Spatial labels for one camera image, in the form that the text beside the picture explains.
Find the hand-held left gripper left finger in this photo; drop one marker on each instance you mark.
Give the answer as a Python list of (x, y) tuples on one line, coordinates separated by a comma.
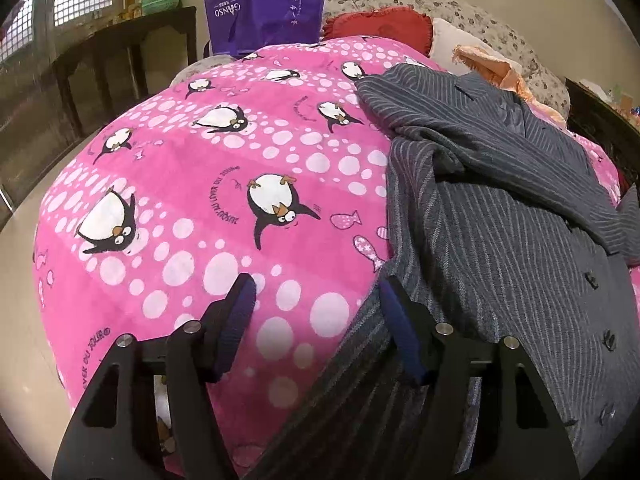
[(241, 305)]

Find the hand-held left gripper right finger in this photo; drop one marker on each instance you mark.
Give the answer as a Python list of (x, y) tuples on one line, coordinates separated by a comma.
[(400, 330)]

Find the grey striped suit jacket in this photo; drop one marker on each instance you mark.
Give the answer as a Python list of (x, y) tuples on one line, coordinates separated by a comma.
[(500, 240)]

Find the pink penguin print blanket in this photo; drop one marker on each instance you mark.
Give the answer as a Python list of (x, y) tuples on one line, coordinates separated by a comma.
[(200, 185)]

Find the orange fringed cloth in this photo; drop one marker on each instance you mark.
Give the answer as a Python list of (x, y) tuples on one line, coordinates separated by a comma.
[(500, 72)]

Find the dark carved wooden cabinet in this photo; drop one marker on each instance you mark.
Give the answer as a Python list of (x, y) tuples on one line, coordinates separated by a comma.
[(605, 125)]

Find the dark wooden side table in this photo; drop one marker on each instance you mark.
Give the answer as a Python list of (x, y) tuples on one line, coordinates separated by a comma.
[(125, 35)]

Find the white pillow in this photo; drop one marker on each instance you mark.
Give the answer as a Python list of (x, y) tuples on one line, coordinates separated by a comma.
[(455, 40)]

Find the purple tote bag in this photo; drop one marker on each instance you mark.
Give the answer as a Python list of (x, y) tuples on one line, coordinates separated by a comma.
[(265, 5)]

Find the red pillow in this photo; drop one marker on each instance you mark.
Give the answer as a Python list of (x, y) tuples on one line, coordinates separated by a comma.
[(380, 27)]

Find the green plastic basket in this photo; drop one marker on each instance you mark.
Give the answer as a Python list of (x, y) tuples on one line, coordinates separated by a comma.
[(160, 2)]

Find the clutter on cabinet top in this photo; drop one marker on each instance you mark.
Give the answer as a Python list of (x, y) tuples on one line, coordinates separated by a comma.
[(617, 97)]

